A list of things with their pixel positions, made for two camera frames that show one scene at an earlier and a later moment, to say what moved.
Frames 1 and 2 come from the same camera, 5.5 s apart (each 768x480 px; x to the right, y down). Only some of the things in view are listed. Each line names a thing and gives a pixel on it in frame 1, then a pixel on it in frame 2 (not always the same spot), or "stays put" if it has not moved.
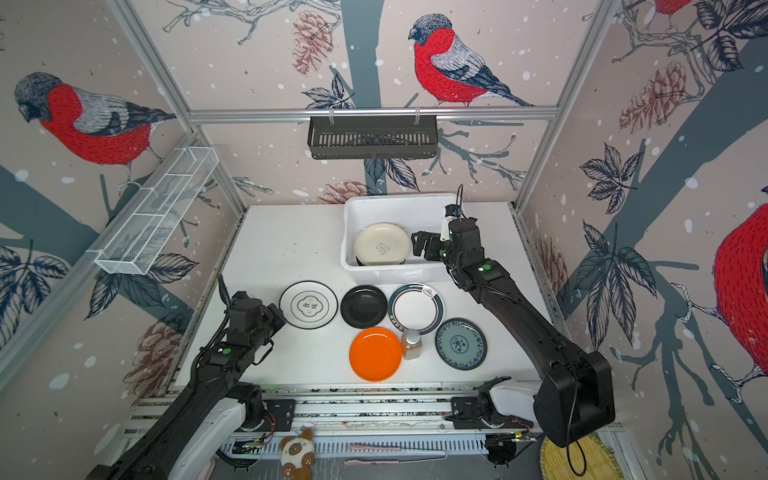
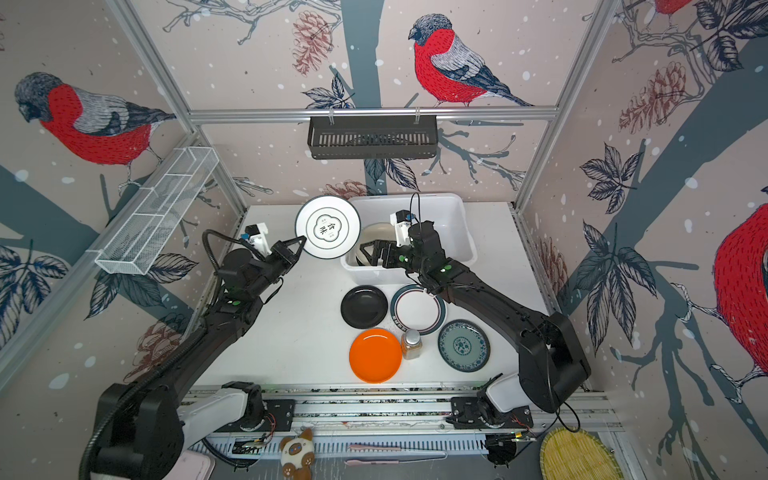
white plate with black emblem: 309,305 -> 330,225
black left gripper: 272,311 -> 284,254
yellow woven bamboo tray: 589,458 stays put
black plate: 363,306 stays put
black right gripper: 436,244 -> 384,246
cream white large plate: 381,244 stays put
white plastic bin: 414,213 stays put
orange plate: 375,354 stays put
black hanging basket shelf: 372,139 stays put
